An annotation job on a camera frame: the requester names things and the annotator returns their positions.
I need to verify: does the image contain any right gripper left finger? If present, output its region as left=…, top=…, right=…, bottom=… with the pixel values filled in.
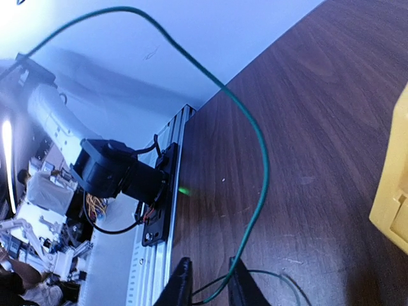
left=154, top=257, right=193, bottom=306

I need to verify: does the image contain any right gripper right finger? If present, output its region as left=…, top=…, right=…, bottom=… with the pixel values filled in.
left=228, top=259, right=270, bottom=306

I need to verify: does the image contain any yellow three-compartment bin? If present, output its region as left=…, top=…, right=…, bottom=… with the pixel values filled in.
left=369, top=88, right=407, bottom=252

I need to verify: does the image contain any green cable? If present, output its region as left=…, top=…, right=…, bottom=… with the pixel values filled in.
left=18, top=6, right=270, bottom=304
left=191, top=269, right=313, bottom=306

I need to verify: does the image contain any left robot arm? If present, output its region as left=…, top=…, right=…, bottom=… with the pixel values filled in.
left=1, top=54, right=169, bottom=205

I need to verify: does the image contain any front aluminium rail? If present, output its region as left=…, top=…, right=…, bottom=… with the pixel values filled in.
left=125, top=105, right=195, bottom=305

